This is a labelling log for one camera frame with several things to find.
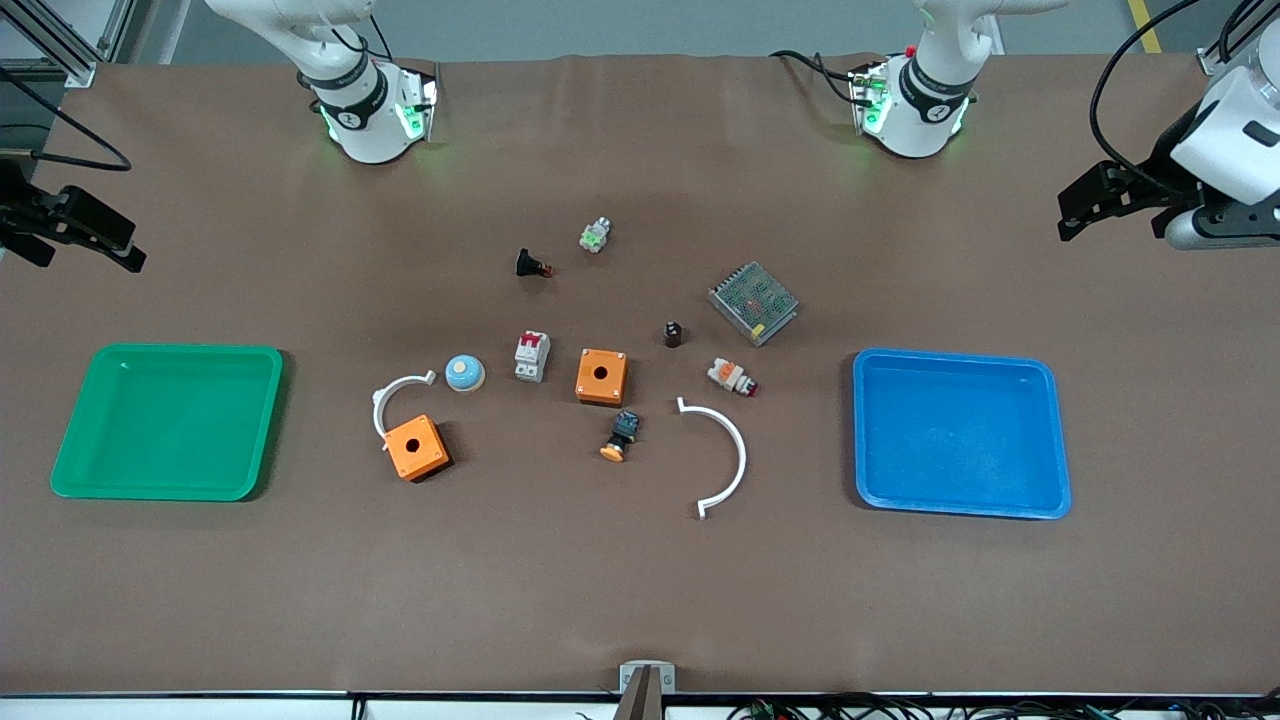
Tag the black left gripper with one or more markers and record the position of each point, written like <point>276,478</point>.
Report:
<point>1160,172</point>

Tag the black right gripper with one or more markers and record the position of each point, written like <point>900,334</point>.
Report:
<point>14,205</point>

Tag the white red circuit breaker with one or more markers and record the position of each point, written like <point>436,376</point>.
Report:
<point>531,358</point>

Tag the small dark cylindrical capacitor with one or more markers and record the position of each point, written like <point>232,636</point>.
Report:
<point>673,336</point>

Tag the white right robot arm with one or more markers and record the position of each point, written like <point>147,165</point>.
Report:
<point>365,120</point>

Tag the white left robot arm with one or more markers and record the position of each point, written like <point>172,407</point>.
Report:
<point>920,110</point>

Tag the green plastic tray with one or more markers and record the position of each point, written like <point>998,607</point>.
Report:
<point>170,420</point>

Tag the blue plastic tray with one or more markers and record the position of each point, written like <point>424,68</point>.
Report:
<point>960,435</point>

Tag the small white curved strip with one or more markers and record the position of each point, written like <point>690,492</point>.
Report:
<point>377,410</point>

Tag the metal mesh power supply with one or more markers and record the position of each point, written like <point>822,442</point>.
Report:
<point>755,300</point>

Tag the blue dome buzzer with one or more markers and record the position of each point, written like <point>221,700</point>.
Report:
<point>465,374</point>

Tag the black small plug part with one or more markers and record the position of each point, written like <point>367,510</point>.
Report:
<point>526,263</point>

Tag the large white curved strip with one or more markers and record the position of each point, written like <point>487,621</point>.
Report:
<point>742,458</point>

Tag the orange cap black push button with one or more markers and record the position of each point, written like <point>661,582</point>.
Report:
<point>625,428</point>

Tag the brown table mat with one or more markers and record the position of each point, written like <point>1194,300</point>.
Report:
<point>640,580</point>

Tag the aluminium frame profile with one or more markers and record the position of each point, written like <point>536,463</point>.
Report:
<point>75,65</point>
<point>1210,62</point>

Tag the orange button enclosure box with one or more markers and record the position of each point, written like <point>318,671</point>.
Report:
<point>590,385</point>
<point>425,455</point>

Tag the red button orange white switch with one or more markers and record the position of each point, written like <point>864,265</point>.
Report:
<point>728,375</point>

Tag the green white switch module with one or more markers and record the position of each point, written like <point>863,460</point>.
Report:
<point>595,237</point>

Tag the grey metal bracket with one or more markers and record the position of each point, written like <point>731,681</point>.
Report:
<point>628,680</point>

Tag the dark camera pole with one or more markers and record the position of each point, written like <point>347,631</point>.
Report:
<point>640,702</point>

